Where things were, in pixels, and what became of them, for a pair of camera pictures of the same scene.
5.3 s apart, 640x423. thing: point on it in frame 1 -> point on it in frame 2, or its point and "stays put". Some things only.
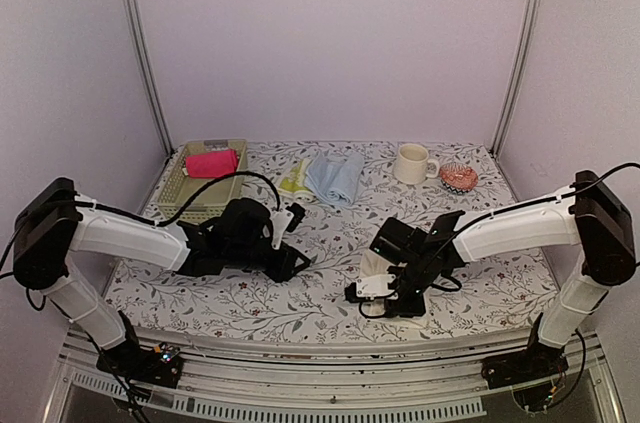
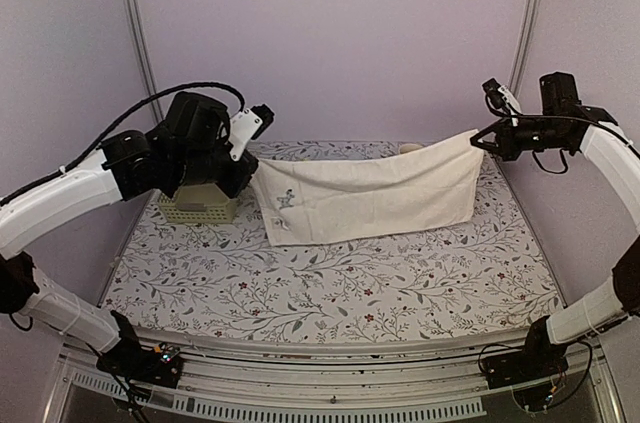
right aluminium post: (529, 23) stays put
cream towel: (373, 264) -> (308, 200)
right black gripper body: (417, 305) -> (514, 146)
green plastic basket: (179, 183) stays put
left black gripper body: (276, 272) -> (231, 184)
